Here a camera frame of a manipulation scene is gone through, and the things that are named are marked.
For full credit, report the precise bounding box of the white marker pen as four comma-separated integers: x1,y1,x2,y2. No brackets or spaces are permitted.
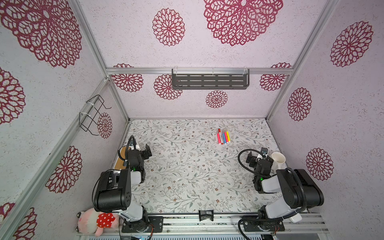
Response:
218,129,224,145

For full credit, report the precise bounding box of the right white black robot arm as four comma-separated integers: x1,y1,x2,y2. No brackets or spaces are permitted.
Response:
237,148,325,224

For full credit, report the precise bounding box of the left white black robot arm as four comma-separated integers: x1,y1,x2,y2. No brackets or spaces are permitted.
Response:
92,136,152,232

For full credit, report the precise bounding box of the wooden lid tissue box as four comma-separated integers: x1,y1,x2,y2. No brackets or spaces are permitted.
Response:
114,146,127,170

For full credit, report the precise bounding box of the white ceramic mug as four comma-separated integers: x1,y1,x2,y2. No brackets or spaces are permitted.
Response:
270,152,287,174

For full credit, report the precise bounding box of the white small puck device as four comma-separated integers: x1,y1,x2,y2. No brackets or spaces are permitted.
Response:
289,213,303,223

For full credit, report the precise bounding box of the pink plush toy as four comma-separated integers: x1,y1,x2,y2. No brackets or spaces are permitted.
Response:
76,209,119,237

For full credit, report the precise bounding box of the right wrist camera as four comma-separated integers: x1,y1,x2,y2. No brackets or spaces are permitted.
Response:
261,147,268,156

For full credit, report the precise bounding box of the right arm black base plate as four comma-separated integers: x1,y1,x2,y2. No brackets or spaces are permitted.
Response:
242,216,286,232

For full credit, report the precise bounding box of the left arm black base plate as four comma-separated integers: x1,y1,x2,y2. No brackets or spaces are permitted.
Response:
121,216,164,234

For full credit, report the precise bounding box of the black wire wall rack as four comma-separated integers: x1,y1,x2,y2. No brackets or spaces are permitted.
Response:
79,95,113,139

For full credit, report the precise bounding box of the small black clip bracket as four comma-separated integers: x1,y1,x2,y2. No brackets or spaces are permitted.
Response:
199,210,214,222

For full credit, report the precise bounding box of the dark grey wall shelf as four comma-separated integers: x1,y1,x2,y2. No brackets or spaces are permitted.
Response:
171,69,250,90

